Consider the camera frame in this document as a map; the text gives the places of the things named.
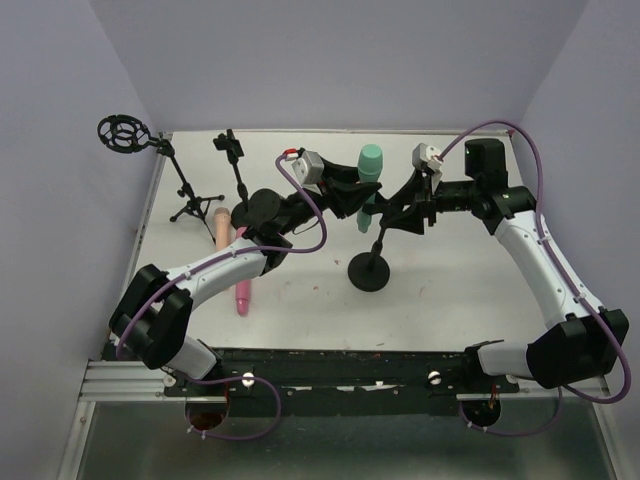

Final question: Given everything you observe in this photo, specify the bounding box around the mint green toy microphone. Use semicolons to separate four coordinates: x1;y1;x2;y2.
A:
356;144;383;234

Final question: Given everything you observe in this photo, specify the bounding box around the black round-base clip mic stand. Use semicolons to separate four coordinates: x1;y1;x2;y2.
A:
347;194;391;293

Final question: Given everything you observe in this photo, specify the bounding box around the black robot base mounting bar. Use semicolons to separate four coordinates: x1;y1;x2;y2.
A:
164;348;519;417

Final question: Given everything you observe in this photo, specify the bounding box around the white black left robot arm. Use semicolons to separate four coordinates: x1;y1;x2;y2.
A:
109;150;381;381

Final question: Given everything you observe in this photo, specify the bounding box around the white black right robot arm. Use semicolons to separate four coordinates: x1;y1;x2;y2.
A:
383;138;629;389

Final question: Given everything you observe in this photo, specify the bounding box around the black round-base clamp stand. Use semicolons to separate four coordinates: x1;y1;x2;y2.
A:
213;129;249;229

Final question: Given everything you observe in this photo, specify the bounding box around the beige toy microphone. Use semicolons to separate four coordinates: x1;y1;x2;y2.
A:
213;207;231;251

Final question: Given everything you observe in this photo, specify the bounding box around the pink toy microphone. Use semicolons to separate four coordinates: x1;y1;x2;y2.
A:
233;225;254;318

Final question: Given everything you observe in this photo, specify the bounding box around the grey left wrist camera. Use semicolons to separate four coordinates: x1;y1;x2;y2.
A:
292;150;324;186

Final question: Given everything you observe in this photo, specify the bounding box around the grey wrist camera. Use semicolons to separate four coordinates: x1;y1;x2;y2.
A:
412;143;443;174
292;150;324;186

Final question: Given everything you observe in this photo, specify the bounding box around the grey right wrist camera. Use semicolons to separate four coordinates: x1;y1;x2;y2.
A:
412;143;443;174

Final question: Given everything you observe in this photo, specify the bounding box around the black tripod shock-mount stand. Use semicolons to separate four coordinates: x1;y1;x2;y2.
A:
94;113;226;224

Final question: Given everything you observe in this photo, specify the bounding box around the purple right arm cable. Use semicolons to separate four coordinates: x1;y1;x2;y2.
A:
439;119;632;436

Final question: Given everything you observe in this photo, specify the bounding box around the aluminium extrusion rail frame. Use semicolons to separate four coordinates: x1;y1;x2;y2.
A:
54;130;621;480

